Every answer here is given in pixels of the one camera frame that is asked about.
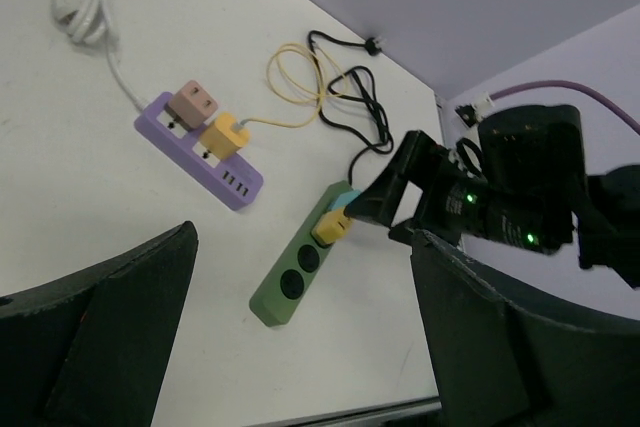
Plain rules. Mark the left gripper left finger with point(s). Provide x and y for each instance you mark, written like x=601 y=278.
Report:
x=92 y=348

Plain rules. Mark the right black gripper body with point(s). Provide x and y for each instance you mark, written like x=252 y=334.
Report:
x=529 y=155

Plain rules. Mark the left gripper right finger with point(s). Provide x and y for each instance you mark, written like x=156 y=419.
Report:
x=505 y=353

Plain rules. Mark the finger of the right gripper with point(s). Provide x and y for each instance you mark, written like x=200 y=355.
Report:
x=415 y=162

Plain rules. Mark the teal plug adapter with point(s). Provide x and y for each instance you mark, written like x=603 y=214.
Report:
x=343 y=199

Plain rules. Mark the yellow plug adapter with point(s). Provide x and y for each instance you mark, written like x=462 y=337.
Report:
x=331 y=227

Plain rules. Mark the green power strip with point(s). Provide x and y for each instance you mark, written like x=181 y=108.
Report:
x=283 y=288

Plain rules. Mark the purple power strip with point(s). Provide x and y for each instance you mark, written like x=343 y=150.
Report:
x=234 y=181

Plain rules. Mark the orange charger plug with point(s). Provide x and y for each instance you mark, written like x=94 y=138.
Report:
x=224 y=136

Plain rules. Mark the pink plug adapter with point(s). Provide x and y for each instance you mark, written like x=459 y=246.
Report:
x=192 y=105

